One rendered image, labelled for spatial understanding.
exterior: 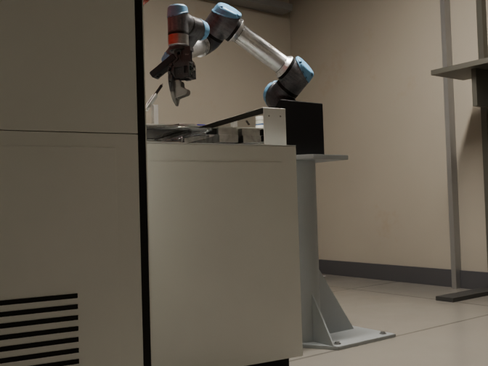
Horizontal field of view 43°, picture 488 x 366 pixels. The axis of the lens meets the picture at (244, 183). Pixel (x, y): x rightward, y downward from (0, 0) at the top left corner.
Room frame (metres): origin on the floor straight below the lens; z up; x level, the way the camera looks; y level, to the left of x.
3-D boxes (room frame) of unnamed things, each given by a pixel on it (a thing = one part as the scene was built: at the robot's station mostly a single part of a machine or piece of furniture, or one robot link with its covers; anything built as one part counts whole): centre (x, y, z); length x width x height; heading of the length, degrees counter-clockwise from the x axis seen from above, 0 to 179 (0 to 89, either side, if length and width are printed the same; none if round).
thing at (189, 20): (2.22, 0.22, 1.29); 0.09 x 0.08 x 0.11; 147
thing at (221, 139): (2.47, 0.14, 0.87); 0.36 x 0.08 x 0.03; 29
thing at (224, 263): (2.45, 0.31, 0.41); 0.96 x 0.64 x 0.82; 29
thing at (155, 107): (2.60, 0.38, 1.03); 0.06 x 0.04 x 0.13; 119
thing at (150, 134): (2.33, 0.36, 0.90); 0.34 x 0.34 x 0.01; 29
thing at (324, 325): (2.82, -0.33, 0.41); 0.51 x 0.44 x 0.82; 127
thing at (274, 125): (2.45, 0.01, 0.89); 0.55 x 0.09 x 0.14; 29
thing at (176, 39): (2.22, 0.22, 1.21); 0.08 x 0.08 x 0.05
